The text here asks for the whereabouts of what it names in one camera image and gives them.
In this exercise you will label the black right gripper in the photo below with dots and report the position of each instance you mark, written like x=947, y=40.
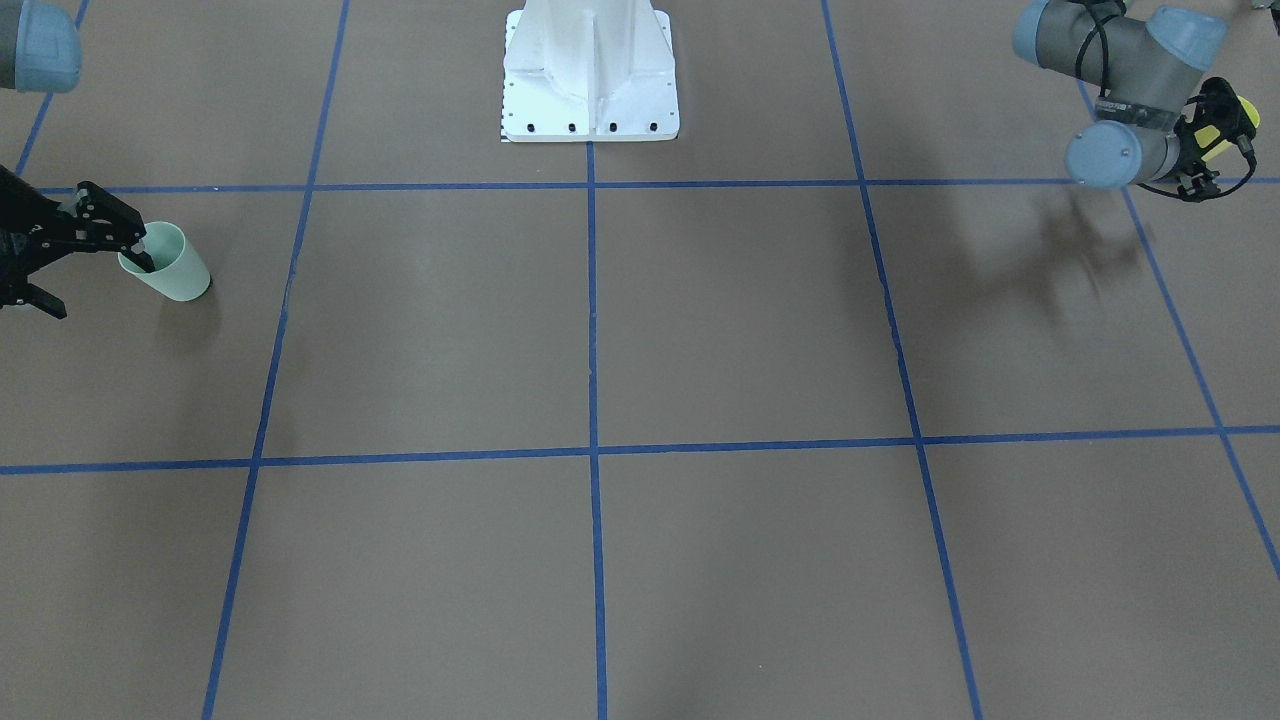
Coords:
x=22, y=243

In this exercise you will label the green plastic cup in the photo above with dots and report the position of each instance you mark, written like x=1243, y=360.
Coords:
x=179, y=274

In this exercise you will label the yellow plastic cup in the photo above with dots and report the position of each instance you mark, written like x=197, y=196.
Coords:
x=1223, y=124

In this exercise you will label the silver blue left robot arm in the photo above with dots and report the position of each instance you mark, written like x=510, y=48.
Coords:
x=1145, y=70

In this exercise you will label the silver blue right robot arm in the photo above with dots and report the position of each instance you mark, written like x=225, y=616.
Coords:
x=41, y=52

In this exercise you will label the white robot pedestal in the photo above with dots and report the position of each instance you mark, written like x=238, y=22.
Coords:
x=589, y=72

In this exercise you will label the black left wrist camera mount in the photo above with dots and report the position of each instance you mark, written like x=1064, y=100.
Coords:
x=1196, y=181

